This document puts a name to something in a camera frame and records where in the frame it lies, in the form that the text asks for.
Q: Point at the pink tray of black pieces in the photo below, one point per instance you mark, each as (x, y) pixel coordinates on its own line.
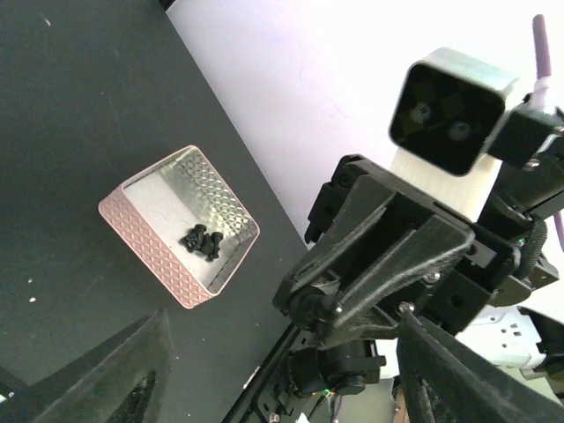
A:
(155, 208)

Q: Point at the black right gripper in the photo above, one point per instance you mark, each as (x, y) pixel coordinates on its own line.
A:
(377, 241)

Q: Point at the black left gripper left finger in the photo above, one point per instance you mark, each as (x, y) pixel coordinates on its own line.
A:
(123, 379)

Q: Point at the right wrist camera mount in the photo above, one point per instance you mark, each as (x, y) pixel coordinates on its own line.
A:
(449, 111)

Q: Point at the black pieces in tray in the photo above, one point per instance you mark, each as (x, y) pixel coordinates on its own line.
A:
(199, 240)

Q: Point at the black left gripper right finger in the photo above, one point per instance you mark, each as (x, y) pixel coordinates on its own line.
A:
(445, 381)

